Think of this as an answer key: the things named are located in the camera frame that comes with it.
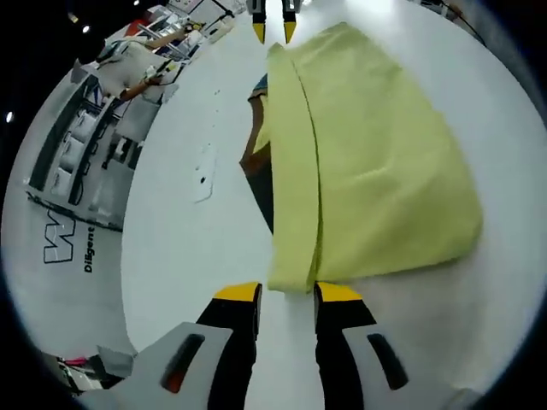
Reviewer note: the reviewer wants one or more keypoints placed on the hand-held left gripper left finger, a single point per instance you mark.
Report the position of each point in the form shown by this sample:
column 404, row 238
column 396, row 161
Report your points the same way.
column 231, row 341

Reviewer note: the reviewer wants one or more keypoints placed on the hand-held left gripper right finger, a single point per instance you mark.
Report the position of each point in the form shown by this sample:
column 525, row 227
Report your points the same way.
column 337, row 341

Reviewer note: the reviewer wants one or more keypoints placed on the yellow blue grey raglan garment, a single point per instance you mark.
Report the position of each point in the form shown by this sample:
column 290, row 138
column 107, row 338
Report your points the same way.
column 376, row 149

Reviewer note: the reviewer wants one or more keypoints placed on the white table socket strip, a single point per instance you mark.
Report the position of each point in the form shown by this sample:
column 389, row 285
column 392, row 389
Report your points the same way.
column 205, row 175

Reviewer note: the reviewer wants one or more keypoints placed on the white storage bin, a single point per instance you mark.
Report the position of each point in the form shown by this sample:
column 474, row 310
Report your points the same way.
column 60, row 181
column 85, row 124
column 72, row 150

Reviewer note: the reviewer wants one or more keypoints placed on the grey metal shelf unit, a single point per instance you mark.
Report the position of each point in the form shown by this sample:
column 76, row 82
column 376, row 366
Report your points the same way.
column 47, row 149

